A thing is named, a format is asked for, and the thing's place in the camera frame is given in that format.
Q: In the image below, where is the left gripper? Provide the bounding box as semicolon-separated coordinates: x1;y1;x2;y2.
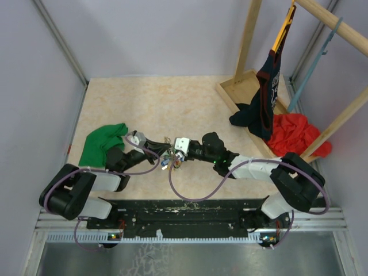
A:
121;137;171;172

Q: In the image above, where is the large metal keyring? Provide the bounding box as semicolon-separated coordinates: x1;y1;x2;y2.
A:
162;136;175;158

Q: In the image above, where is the bunch of tagged keys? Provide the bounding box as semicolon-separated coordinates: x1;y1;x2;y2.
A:
160;149;184;170

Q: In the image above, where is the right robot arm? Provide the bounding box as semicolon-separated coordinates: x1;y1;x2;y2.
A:
174;132;325;228

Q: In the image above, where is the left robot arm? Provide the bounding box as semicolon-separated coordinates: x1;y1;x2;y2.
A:
39;133;171;228

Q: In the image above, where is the green cloth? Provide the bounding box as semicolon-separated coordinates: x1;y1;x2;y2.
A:
78;123;128;168

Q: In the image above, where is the dark navy jersey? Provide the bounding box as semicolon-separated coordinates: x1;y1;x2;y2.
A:
229;50;281;141

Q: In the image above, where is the red cloth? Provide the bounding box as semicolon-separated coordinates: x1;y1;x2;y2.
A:
266;113;320;156

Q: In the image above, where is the yellow clothes hanger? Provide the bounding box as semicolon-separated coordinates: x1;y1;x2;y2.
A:
272;0;296;53

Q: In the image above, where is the blue clothes hanger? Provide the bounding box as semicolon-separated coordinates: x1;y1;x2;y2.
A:
287;17;343;113

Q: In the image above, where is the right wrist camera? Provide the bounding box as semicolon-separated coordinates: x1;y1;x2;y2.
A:
174;137;190;159

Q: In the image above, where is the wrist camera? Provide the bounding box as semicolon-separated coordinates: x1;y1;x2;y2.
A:
126;131;147;152
174;137;190;159

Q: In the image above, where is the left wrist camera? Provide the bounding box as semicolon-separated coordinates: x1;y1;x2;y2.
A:
126;131;147;152

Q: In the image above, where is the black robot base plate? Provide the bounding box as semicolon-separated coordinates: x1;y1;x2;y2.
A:
87;199;288;237

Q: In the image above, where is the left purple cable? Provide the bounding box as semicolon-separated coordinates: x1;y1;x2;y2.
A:
43;135;161;251

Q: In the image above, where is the purple cable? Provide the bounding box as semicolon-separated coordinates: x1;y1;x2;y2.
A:
168;155;331;250
43;135;161;251

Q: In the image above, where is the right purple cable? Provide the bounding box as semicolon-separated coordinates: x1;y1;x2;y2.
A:
168;155;331;250

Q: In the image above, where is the aluminium frame rail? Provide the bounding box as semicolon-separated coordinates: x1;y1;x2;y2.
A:
35;208;347;246

